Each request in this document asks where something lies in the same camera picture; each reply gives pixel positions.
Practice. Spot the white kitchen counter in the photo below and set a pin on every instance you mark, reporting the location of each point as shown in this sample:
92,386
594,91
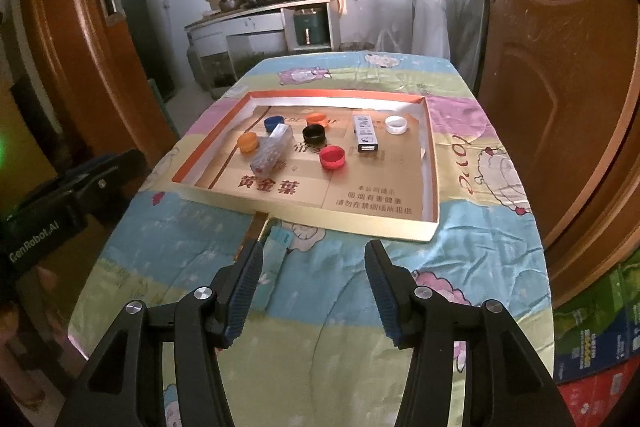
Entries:
250,32

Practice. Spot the patterned clear cylinder tube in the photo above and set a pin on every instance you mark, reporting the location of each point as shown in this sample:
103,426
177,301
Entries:
271,151

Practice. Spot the white plastic cap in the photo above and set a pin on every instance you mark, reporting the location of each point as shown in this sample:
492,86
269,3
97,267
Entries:
395,125

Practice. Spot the shallow cardboard tray box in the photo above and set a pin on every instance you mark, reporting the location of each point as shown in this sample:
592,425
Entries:
325,177

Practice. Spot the black plastic cap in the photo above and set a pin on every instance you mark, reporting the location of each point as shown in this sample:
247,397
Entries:
314,134

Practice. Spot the red carton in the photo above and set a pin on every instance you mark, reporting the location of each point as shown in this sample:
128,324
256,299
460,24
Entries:
600,402

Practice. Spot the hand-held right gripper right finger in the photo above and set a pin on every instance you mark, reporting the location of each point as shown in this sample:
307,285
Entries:
387,297

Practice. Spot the pale green box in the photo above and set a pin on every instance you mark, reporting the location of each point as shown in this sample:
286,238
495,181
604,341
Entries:
275,257

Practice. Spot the blue printed carton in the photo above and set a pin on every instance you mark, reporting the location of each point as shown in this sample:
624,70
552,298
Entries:
590,354

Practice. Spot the green printed carton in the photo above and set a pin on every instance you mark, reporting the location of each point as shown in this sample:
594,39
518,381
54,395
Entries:
595,319

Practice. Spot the orange plastic cap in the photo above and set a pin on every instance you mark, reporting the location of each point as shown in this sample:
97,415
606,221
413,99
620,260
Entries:
247,142
316,119

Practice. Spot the dark green cabinet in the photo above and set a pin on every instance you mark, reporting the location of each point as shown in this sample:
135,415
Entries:
145,37

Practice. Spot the white rectangular small box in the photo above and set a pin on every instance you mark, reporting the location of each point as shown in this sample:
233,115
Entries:
365,134

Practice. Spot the red plastic cap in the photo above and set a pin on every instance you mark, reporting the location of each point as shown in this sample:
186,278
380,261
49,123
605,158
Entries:
332,157

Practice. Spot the blue plastic cap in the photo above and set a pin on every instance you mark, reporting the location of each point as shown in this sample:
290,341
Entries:
271,123

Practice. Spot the green kitchen appliance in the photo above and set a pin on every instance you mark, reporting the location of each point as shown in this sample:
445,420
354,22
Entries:
306,27

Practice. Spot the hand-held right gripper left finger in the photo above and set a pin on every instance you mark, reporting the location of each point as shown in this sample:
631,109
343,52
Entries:
241,297

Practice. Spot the brown wooden door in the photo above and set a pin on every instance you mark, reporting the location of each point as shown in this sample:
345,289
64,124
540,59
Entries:
560,57

